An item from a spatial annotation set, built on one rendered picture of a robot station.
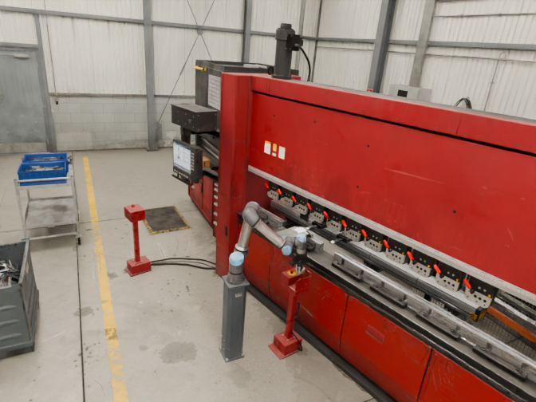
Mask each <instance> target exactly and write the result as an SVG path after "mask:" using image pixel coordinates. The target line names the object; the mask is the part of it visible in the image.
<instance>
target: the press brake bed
mask: <svg viewBox="0 0 536 402"><path fill-rule="evenodd" d="M248 247H249V250H248V255H247V256H246V260H245V262H244V264H243V274H244V277H245V278H246V280H247V281H248V282H249V283H250V285H249V286H247V287H246V291H248V292H249V293H250V294H252V295H253V296H254V297H255V298H256V299H257V300H259V301H260V302H261V303H262V304H263V305H264V306H265V307H266V308H267V309H269V310H270V311H271V312H273V313H274V314H275V315H276V316H278V317H279V318H280V319H281V320H282V321H284V322H285V323H286V319H287V312H288V305H289V298H290V292H289V291H288V290H287V289H286V288H285V287H284V286H283V285H281V278H282V272H284V271H287V270H292V269H294V268H295V266H294V267H292V266H291V265H290V264H289V262H290V261H291V260H292V259H293V258H294V257H295V256H296V255H297V254H296V253H294V252H293V251H292V252H291V254H290V256H288V255H284V254H283V253H282V250H281V249H280V248H279V247H278V246H276V245H275V244H274V243H272V242H271V241H270V240H269V239H268V238H267V237H266V236H264V235H263V234H262V233H260V232H259V231H258V230H257V229H255V228H252V231H251V235H250V240H249V243H248ZM307 263H308V264H305V265H303V267H305V268H306V269H307V270H308V271H309V272H311V279H310V284H309V291H306V292H305V293H302V294H299V295H298V300H297V302H300V308H299V314H298V317H297V318H295V319H294V331H295V332H296V333H298V334H299V335H300V336H301V337H302V338H304V339H305V340H306V341H307V342H308V343H310V344H311V345H312V346H313V347H314V348H315V349H316V350H317V351H318V352H320V353H321V354H322V355H323V356H325V357H326V358H327V359H328V360H329V361H331V362H332V363H333V364H335V365H336V366H337V367H338V368H339V369H341V370H342V371H343V372H344V373H345V374H346V375H347V376H349V377H350V378H351V379H352V380H353V381H355V382H356V383H357V384H359V385H360V386H361V387H362V388H363V389H364V390H365V391H366V392H367V393H368V394H369V395H371V396H372V397H373V398H374V399H376V400H377V401H378V402H530V401H528V400H527V399H525V398H524V397H522V396H520V395H519V394H518V393H516V392H514V391H512V390H511V389H509V388H508V387H507V386H505V385H503V384H501V383H500V382H498V381H497V380H495V379H494V378H492V377H491V376H488V375H487V374H486V373H484V372H483V371H481V370H479V369H478V368H476V367H475V366H473V365H471V364H470V363H468V362H467V361H465V360H464V359H462V358H461V357H458V356H457V355H455V354H454V353H453V352H451V351H449V350H448V349H446V348H444V347H443V346H442V345H440V344H438V343H437V342H435V341H433V340H432V339H431V338H429V337H427V336H425V335H424V334H422V333H421V332H419V331H418V330H416V329H414V328H413V327H411V326H410V325H408V324H407V323H405V322H404V321H401V320H400V319H399V318H398V317H395V316H394V315H392V314H391V313H389V312H388V311H386V310H385V309H383V308H381V307H380V306H378V305H377V304H375V303H374V302H372V301H370V300H368V299H367V298H366V297H364V296H362V295H361V294H359V293H358V292H356V291H355V290H353V289H351V288H350V287H348V286H347V285H345V284H344V283H342V282H340V281H338V280H337V279H336V278H334V277H332V276H331V275H329V274H327V273H326V272H325V271H323V270H321V269H320V268H318V267H316V266H315V265H314V264H312V263H311V262H308V261H307ZM368 325H370V326H371V327H373V328H374V329H375V330H377V331H378V332H379V333H381V334H383V335H384V341H383V344H381V343H379V342H378V341H376V340H375V339H373V338H372V337H370V336H369V335H368V334H367V333H365V332H366V331H367V329H368Z"/></svg>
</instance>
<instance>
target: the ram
mask: <svg viewBox="0 0 536 402"><path fill-rule="evenodd" d="M265 141H268V142H270V154H268V153H265V152H264V151H265ZM274 144H276V145H277V148H276V152H275V151H273V145H274ZM279 146H281V147H284V148H286V150H285V158H284V159H281V158H278V152H279ZM273 152H275V153H276V156H272V155H273ZM249 165H250V166H251V167H254V168H257V169H258V170H260V171H264V172H265V173H267V174H269V175H272V176H274V177H276V178H278V179H281V180H283V181H285V182H287V183H290V184H292V185H294V186H295V187H299V188H301V189H302V190H304V191H308V192H309V193H311V194H314V195H316V196H318V197H320V198H323V199H325V200H327V201H329V202H331V203H334V204H336V205H338V206H340V207H343V208H344V209H346V210H349V211H351V212H353V213H355V214H358V215H360V216H362V217H364V218H367V219H369V220H371V221H373V222H375V223H378V224H380V225H382V226H384V227H387V228H388V229H391V230H393V231H395V232H397V233H400V234H402V235H404V236H406V237H409V238H411V239H413V240H415V241H417V242H420V243H422V244H424V245H426V246H429V247H431V248H432V249H435V250H437V251H439V252H441V253H444V254H446V255H448V256H451V257H453V258H455V259H457V260H460V261H461V262H464V263H466V264H468V265H470V266H473V267H474V268H477V269H479V270H481V271H483V272H486V273H488V274H490V275H492V276H495V277H496V278H499V279H501V280H503V281H505V282H508V283H510V284H512V285H514V286H517V287H519V288H521V289H523V290H525V291H528V292H530V293H532V294H534V295H536V155H535V154H531V153H528V152H521V151H517V150H514V149H509V148H503V147H499V146H496V145H492V144H485V143H482V142H478V141H474V140H468V139H464V138H460V137H456V136H450V135H446V134H443V133H438V132H432V131H428V130H424V129H421V128H414V127H411V126H407V125H403V124H397V123H393V122H389V121H385V120H378V119H375V118H371V117H367V116H361V115H357V114H353V113H350V112H343V111H339V110H336V109H331V108H325V107H321V106H318V105H314V104H307V103H304V102H300V101H296V100H290V99H286V98H282V97H276V96H272V95H268V94H265V93H253V98H252V112H251V125H250V150H249ZM248 171H251V172H253V173H254V174H256V175H260V176H261V177H263V178H265V179H268V180H269V181H271V182H274V183H276V184H278V185H280V186H282V187H284V188H287V189H289V190H291V191H293V192H295V193H297V194H299V195H302V196H304V197H306V198H307V199H310V200H312V201H314V202H316V203H319V204H321V205H322V206H324V207H327V208H329V209H331V210H333V211H336V212H337V213H339V214H341V215H344V216H346V217H348V218H350V219H352V220H354V221H357V222H359V223H361V224H363V225H365V226H367V227H370V228H372V229H373V230H375V231H378V232H380V233H381V234H384V235H387V236H388V237H390V238H393V239H395V240H397V241H399V242H402V243H403V244H405V245H407V246H410V247H412V248H414V249H416V250H418V251H420V252H422V253H425V254H427V255H429V256H431V257H433V258H435V259H438V260H440V261H441V262H444V263H446V264H448V265H449V266H453V267H455V268H456V269H458V270H461V271H463V272H465V273H467V274H469V275H471V276H473V277H475V278H477V279H480V280H482V281H484V282H486V283H488V284H490V285H492V286H495V287H497V288H499V289H501V290H503V291H505V292H507V293H509V294H512V295H514V296H515V297H517V298H521V299H522V300H524V301H526V302H529V303H530V304H532V305H536V301H535V300H533V299H531V298H529V297H526V296H524V295H522V294H520V293H518V292H515V291H513V290H511V289H509V288H507V287H505V286H502V285H500V284H498V283H497V282H493V281H491V280H490V279H488V278H485V277H483V276H481V275H479V274H477V273H475V272H472V271H470V270H468V269H466V268H464V267H461V266H459V265H457V264H455V263H453V262H450V261H448V260H447V259H445V258H442V257H440V256H438V255H436V254H433V253H432V252H429V251H427V250H425V249H423V248H421V247H418V246H416V245H414V244H412V243H410V242H407V241H405V240H403V239H402V238H399V237H396V236H395V235H393V234H390V233H388V232H386V231H383V230H381V229H380V228H378V227H375V226H373V225H371V224H369V223H366V222H364V221H362V220H360V219H358V218H355V217H353V216H351V215H349V214H347V213H345V212H343V211H340V210H338V209H336V208H335V207H331V206H330V205H328V204H326V203H323V202H321V201H319V200H317V199H315V198H312V197H310V196H308V195H306V194H304V193H301V192H300V191H297V190H295V189H293V188H292V187H288V186H286V185H285V184H283V183H279V182H278V181H276V180H274V179H271V178H269V177H267V176H265V175H263V174H261V173H258V172H256V171H254V170H252V169H250V168H248Z"/></svg>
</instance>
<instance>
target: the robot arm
mask: <svg viewBox="0 0 536 402"><path fill-rule="evenodd" d="M259 212H260V206H259V205H258V204H257V203H256V202H249V203H248V204H247V205H246V207H245V208H244V210H243V212H242V217H243V219H244V220H243V224H242V229H241V233H240V235H239V239H238V243H237V244H236V245H235V247H234V253H232V254H231V255H230V257H229V272H228V275H227V282H228V283H229V284H231V285H234V286H237V285H241V284H243V283H244V282H245V277H244V274H243V264H244V262H245V260H246V256H247V255H248V250H249V247H248V243H249V240H250V235H251V231H252V228H255V229H257V230H258V231H259V232H260V233H262V234H263V235H264V236H266V237H267V238H268V239H269V240H270V241H271V242H272V243H274V244H275V245H276V246H278V247H279V248H280V249H281V250H282V253H283V254H284V255H290V254H291V252H292V249H293V246H297V255H296V256H295V257H294V258H293V259H292V260H291V261H290V262H289V264H290V265H291V266H292V267H294V266H295V268H296V270H297V272H298V274H300V273H301V272H302V271H303V270H304V269H305V268H303V265H305V264H308V262H307V260H308V258H307V251H305V245H306V236H305V235H304V234H298V235H297V237H292V236H282V237H281V236H280V235H278V234H277V233H276V232H274V231H273V230H272V229H271V228H269V227H268V226H267V225H266V224H265V223H264V222H263V221H261V219H260V218H259V217H258V213H259Z"/></svg>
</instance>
